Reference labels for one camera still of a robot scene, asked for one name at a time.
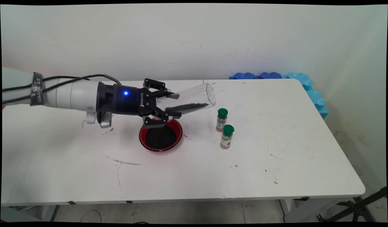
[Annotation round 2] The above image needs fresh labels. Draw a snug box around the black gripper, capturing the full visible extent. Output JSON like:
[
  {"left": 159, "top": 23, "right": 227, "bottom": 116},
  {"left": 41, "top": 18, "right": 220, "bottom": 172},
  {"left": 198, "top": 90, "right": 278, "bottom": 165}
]
[{"left": 96, "top": 78, "right": 182, "bottom": 128}]

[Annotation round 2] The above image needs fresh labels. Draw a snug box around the black seeds heap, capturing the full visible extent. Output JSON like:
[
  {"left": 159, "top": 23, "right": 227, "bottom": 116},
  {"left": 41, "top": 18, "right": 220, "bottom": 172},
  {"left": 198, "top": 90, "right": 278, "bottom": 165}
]
[
  {"left": 165, "top": 102, "right": 209, "bottom": 116},
  {"left": 145, "top": 126, "right": 177, "bottom": 149}
]

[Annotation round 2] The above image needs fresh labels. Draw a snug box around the clear plastic jar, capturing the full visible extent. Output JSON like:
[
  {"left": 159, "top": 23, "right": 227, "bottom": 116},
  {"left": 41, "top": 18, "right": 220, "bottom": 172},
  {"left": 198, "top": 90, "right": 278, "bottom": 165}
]
[{"left": 156, "top": 83, "right": 216, "bottom": 116}]

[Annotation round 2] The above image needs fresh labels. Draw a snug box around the red bowl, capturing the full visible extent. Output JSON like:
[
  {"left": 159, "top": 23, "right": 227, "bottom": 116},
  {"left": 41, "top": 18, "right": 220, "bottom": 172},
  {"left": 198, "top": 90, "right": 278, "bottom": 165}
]
[{"left": 139, "top": 118, "right": 183, "bottom": 152}]

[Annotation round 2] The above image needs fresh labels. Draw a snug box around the green-capped spice bottle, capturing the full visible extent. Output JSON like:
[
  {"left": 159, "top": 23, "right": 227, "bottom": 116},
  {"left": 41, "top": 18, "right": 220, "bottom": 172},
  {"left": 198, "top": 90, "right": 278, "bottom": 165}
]
[
  {"left": 220, "top": 125, "right": 235, "bottom": 149},
  {"left": 216, "top": 108, "right": 228, "bottom": 132}
]

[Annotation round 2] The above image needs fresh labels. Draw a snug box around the cyan foam mat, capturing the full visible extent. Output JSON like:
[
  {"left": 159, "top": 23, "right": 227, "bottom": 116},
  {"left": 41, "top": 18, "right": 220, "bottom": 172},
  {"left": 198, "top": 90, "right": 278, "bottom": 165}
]
[{"left": 282, "top": 73, "right": 329, "bottom": 119}]

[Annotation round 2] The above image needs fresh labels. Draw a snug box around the black tripod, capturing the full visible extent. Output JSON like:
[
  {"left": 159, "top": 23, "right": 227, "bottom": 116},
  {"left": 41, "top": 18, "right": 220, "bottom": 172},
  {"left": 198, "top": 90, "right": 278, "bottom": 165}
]
[{"left": 317, "top": 186, "right": 387, "bottom": 223}]

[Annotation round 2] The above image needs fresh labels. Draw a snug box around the black brown-tipped gripper cable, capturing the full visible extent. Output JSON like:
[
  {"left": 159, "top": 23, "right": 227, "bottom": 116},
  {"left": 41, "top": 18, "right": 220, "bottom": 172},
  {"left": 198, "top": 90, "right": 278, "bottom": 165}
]
[{"left": 2, "top": 74, "right": 122, "bottom": 104}]

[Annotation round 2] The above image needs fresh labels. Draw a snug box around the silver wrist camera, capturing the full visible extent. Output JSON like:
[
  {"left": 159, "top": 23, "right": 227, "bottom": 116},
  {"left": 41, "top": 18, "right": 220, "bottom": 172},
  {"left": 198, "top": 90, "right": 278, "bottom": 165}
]
[{"left": 97, "top": 110, "right": 113, "bottom": 129}]

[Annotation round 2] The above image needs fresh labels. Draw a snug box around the black camera cable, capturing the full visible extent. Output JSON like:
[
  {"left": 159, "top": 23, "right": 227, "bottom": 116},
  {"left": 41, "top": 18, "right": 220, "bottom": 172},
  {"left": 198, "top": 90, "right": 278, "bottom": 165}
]
[{"left": 2, "top": 75, "right": 91, "bottom": 93}]

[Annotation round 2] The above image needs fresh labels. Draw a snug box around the grey lettered cable strap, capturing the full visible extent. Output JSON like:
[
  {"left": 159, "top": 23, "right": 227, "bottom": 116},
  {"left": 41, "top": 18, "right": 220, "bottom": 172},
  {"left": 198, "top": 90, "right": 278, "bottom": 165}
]
[{"left": 30, "top": 72, "right": 44, "bottom": 106}]

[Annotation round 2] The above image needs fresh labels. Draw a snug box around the thin grey floor cable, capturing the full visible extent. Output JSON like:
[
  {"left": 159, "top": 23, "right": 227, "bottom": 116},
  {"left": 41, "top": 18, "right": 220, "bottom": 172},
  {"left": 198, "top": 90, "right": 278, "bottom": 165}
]
[{"left": 81, "top": 209, "right": 102, "bottom": 223}]

